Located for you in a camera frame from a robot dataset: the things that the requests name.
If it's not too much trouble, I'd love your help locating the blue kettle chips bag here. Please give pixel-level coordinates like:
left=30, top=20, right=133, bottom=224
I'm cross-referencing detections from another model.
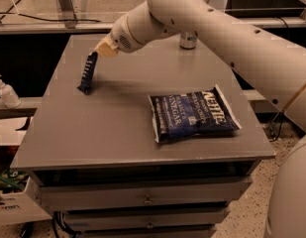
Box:
left=149, top=85, right=242, bottom=143

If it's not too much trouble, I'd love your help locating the white pump bottle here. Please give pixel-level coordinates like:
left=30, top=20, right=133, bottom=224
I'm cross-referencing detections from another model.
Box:
left=0, top=75, right=21, bottom=108

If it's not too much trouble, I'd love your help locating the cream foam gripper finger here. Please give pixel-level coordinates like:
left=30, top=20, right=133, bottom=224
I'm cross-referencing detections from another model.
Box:
left=94, top=40, right=118, bottom=58

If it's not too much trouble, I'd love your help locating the black cable on floor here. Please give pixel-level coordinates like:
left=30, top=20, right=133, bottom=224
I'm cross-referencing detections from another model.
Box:
left=0, top=0, right=102, bottom=24

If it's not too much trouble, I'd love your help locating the silver soda can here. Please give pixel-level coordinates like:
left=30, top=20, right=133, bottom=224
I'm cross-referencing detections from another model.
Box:
left=179, top=32, right=197, bottom=50

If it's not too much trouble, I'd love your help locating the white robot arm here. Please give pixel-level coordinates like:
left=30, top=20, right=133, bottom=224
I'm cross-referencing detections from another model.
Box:
left=95, top=0, right=306, bottom=238

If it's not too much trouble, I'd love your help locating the white cardboard box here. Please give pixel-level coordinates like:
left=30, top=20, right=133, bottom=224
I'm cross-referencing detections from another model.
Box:
left=0, top=117, right=51, bottom=225

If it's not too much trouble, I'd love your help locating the grey drawer cabinet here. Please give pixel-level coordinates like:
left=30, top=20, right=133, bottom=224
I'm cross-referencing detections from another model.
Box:
left=12, top=35, right=274, bottom=238

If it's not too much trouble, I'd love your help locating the blue rxbar blueberry bar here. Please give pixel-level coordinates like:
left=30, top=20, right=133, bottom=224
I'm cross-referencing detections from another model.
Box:
left=78, top=52, right=98, bottom=94

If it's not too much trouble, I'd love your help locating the grey metal rail frame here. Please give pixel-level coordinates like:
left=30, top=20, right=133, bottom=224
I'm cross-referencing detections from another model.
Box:
left=0, top=17, right=306, bottom=35

